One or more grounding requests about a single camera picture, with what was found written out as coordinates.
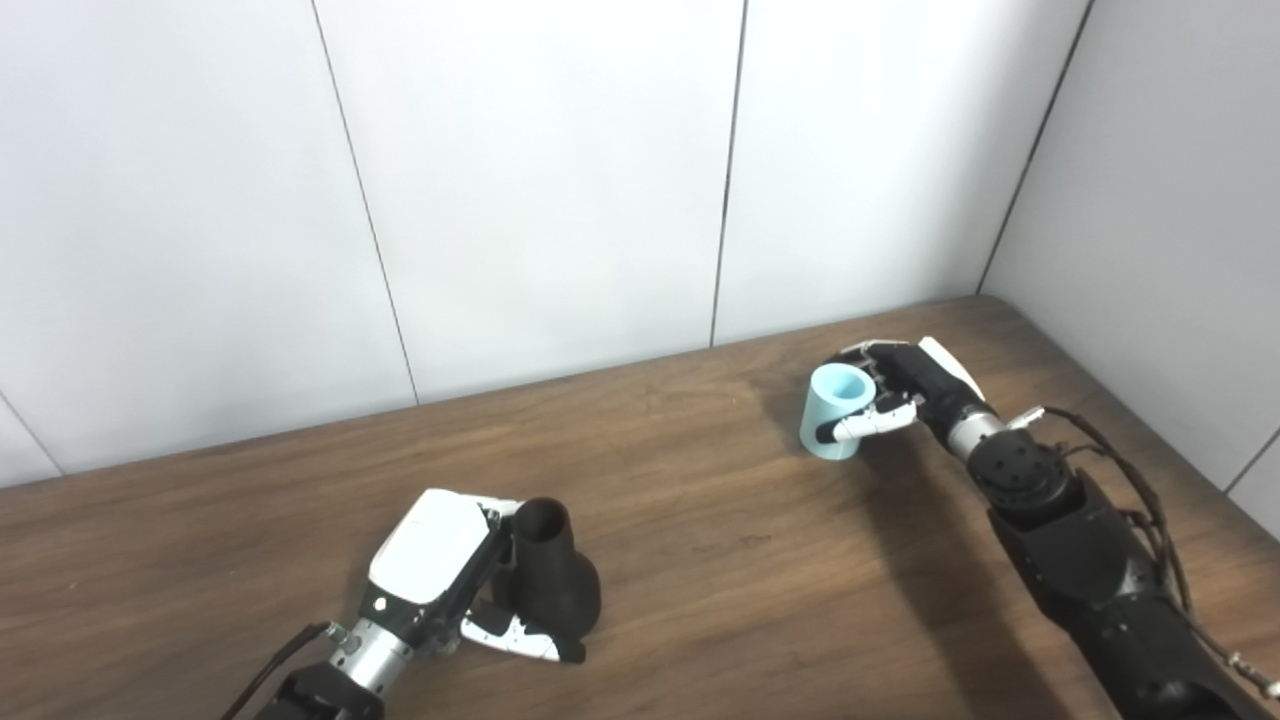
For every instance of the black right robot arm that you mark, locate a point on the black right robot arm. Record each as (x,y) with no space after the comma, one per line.
(1090,560)

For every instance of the light blue cylinder cup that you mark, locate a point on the light blue cylinder cup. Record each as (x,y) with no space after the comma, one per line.
(830,410)

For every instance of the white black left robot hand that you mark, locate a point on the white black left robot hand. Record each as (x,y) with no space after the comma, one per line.
(430,545)

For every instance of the black funnel-shaped nozzle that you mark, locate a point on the black funnel-shaped nozzle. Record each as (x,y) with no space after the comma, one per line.
(555,585)

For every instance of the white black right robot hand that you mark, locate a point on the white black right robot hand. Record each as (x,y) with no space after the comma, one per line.
(925,385)

